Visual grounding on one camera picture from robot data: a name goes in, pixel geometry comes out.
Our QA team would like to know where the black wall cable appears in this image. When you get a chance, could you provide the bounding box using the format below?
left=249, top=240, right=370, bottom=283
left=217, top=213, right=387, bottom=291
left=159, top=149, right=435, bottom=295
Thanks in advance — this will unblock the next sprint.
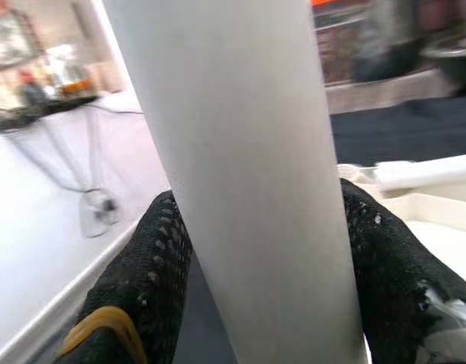
left=0, top=102, right=145, bottom=240

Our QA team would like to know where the black bag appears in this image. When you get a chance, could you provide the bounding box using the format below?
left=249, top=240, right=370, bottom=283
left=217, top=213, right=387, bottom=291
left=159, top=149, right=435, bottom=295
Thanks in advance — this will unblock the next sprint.
left=353, top=0, right=427, bottom=83

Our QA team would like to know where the white plastic children table top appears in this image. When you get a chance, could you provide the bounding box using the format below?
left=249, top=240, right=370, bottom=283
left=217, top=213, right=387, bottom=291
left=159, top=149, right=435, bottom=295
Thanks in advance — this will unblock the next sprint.
left=336, top=162, right=466, bottom=297

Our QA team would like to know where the beige low bench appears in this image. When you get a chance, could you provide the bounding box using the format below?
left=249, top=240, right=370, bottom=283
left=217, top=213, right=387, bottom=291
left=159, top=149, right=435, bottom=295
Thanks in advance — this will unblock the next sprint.
left=323, top=67, right=457, bottom=115

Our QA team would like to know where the white plastic table leg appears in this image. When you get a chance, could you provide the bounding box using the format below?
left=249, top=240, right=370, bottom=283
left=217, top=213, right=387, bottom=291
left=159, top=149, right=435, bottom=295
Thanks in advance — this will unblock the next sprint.
left=102, top=0, right=370, bottom=364
left=374, top=153, right=466, bottom=193

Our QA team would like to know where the yellow rubber band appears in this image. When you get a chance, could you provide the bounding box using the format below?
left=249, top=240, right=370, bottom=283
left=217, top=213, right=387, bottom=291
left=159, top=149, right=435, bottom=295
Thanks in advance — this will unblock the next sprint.
left=60, top=305, right=149, bottom=364

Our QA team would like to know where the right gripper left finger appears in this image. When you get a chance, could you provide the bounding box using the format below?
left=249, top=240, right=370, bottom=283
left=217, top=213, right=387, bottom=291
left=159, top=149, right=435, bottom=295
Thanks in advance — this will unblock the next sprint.
left=54, top=189, right=194, bottom=364

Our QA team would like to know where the red printed box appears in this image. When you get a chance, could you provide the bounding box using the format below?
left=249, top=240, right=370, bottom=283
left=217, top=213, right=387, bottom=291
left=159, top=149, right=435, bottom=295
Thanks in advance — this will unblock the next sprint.
left=315, top=22, right=366, bottom=86

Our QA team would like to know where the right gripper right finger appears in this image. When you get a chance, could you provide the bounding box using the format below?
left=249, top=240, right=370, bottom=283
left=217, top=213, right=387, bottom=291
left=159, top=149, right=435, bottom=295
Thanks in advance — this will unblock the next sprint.
left=338, top=177, right=466, bottom=364

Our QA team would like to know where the black wok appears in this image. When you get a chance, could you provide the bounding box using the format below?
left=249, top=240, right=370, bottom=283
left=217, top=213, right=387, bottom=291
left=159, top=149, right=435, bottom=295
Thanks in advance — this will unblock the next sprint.
left=421, top=45, right=466, bottom=96

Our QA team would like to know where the black table cloth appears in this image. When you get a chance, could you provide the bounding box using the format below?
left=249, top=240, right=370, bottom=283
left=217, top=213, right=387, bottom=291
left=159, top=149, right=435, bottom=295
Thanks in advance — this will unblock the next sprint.
left=179, top=96, right=466, bottom=364

